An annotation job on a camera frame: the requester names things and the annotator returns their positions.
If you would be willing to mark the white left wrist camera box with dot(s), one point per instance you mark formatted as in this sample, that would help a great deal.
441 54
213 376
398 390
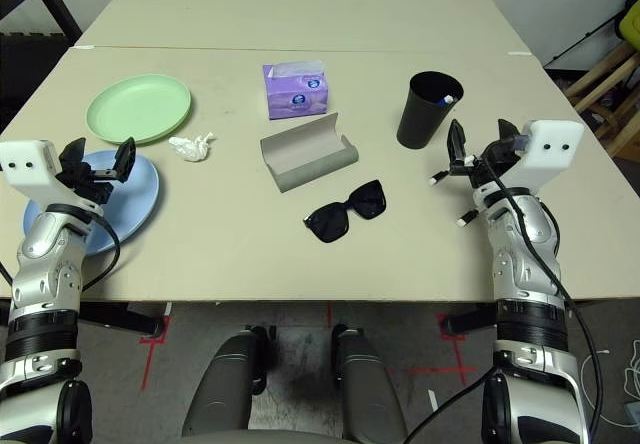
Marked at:
25 164

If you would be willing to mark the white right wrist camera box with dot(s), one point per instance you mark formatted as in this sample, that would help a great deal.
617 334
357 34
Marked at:
550 154

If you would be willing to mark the grey left robot leg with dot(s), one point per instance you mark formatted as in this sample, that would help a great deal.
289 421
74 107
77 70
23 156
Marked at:
220 389

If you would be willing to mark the blue capped marker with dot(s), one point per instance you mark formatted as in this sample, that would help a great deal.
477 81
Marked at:
447 99

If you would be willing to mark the black foam floor mats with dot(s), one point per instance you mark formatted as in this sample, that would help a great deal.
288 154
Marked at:
30 74

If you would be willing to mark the black frame wooden table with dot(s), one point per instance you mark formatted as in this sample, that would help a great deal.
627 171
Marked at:
60 6

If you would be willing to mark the grey robot leg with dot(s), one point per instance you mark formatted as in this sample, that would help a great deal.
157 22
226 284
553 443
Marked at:
220 389
365 389

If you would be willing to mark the green plastic plate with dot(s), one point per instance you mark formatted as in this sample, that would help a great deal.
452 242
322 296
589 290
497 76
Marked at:
135 106

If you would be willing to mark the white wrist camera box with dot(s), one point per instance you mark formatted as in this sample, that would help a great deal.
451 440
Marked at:
550 154
25 164

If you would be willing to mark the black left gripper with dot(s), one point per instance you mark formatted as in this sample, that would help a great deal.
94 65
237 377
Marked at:
92 181

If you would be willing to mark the blue plastic plate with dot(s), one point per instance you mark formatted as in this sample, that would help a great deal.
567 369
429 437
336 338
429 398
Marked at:
135 199

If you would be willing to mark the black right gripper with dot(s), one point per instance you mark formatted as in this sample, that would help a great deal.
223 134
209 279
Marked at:
492 161

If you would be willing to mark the wooden furniture frame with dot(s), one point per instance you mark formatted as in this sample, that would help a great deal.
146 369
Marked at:
595 71

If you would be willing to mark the black plastic cup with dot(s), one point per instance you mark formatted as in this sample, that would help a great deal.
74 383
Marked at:
420 119

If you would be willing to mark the yellow green chair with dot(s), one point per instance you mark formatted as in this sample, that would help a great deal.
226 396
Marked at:
632 26

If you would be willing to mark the white tissue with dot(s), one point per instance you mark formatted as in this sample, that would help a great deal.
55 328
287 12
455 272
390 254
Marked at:
192 148

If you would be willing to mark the purple tissue box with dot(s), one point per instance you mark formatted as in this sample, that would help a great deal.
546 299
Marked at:
295 99

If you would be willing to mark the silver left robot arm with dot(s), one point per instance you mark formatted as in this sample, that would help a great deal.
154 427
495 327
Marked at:
45 264

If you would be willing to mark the grey robot pelvis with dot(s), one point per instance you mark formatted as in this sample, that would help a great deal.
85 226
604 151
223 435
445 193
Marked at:
260 439

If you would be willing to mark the grey glasses case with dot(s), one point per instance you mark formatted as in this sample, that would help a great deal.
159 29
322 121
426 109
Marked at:
300 159

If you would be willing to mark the black sunglasses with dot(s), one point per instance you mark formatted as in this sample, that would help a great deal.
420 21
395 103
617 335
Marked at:
370 199

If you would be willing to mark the white tape strip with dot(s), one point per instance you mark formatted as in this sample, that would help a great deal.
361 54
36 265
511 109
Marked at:
520 54
84 46

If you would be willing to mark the grey right robot leg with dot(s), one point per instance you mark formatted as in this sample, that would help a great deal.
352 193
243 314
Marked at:
365 389

